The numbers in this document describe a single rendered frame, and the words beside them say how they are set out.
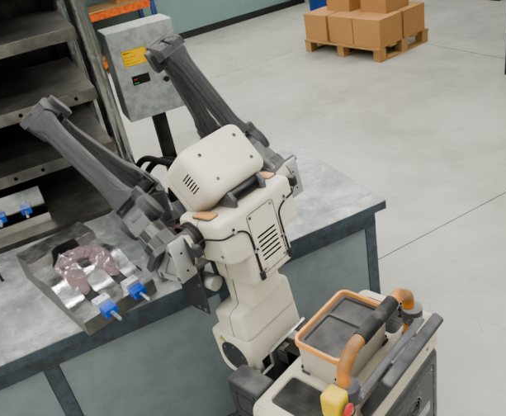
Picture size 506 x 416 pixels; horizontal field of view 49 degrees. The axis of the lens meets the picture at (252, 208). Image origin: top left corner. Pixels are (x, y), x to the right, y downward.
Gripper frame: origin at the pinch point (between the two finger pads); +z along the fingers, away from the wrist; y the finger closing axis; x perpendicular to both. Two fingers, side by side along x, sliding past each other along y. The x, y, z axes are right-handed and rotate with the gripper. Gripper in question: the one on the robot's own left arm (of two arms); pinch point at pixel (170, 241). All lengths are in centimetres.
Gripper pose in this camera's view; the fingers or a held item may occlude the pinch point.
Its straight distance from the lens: 188.8
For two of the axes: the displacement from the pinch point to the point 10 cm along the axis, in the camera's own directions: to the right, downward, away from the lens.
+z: 1.7, 8.6, 4.8
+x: 4.3, 3.7, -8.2
